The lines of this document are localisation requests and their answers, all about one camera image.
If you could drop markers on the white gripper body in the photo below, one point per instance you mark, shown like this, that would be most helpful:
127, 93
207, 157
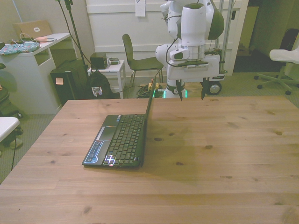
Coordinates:
215, 67

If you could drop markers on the black office chair backrest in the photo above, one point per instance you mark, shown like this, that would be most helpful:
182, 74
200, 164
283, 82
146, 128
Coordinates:
288, 42

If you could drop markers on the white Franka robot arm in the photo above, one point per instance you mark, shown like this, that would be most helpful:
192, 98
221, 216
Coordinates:
192, 25

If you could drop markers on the aluminium pole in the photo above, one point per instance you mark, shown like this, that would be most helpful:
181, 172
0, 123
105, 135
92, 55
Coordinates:
225, 35

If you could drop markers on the black computer tower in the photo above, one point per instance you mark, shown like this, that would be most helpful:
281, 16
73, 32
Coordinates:
66, 85

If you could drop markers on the cart wheel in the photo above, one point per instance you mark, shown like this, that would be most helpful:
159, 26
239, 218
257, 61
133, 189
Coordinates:
214, 88

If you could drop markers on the small white side table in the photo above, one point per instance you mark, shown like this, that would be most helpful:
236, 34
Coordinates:
116, 70

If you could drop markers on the black box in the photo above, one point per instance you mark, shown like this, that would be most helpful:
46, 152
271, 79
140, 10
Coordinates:
98, 61

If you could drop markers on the small grey device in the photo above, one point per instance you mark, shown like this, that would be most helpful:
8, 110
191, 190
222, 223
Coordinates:
113, 61

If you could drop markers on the white table top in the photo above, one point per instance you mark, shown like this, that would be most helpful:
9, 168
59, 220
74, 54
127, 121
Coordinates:
7, 127

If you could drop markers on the white desk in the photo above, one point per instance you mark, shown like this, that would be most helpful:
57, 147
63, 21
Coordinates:
28, 77

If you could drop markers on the white swivel chair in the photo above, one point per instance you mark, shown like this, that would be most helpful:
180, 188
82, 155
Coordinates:
282, 60

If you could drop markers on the black backpack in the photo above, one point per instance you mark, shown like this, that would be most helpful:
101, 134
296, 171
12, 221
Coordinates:
99, 85

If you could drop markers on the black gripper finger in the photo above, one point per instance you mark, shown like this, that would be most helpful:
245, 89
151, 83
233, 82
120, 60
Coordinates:
180, 89
205, 88

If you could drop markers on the black laptop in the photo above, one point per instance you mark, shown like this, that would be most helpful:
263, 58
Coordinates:
123, 140

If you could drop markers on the patterned fabric pouch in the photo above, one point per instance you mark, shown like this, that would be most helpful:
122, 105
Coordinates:
18, 47

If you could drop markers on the cardboard box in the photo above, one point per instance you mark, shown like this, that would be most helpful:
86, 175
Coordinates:
32, 29

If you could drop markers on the black plastic chair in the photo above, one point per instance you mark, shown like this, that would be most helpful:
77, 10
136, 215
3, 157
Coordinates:
134, 60

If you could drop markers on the black camera stand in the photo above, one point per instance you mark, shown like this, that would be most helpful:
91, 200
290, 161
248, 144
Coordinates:
76, 35

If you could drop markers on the white paper sheet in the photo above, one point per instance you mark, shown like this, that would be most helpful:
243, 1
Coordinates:
140, 8

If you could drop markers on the black bag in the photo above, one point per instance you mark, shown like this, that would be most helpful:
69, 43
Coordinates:
7, 102

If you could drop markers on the pink object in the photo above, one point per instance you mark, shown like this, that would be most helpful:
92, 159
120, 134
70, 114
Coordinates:
41, 38

